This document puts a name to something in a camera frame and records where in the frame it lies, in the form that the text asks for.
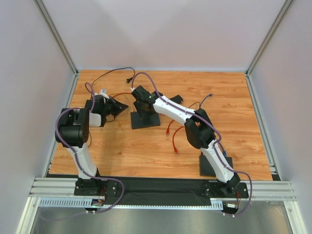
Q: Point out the aluminium front rail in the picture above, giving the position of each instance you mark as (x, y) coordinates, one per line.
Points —
(262, 190)

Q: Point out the left aluminium frame post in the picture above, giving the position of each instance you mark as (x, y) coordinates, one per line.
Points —
(56, 35)

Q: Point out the black network switch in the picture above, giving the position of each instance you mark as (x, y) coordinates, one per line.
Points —
(205, 169)
(138, 123)

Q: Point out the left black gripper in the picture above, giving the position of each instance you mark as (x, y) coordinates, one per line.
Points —
(113, 105)

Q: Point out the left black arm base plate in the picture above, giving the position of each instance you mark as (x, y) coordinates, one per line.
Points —
(95, 187)

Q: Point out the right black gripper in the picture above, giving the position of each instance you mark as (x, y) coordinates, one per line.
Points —
(142, 107)

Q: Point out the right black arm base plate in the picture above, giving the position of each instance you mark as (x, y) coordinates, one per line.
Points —
(216, 189)

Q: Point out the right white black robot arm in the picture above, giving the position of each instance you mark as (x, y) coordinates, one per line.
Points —
(199, 130)

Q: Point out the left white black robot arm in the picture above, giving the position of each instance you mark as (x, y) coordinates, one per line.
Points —
(72, 131)

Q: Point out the right aluminium frame post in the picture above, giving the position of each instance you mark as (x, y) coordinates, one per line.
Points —
(270, 34)

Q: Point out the aluminium frame post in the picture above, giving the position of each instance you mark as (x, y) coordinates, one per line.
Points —
(56, 35)
(270, 34)

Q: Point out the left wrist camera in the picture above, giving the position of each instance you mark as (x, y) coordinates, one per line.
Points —
(103, 92)

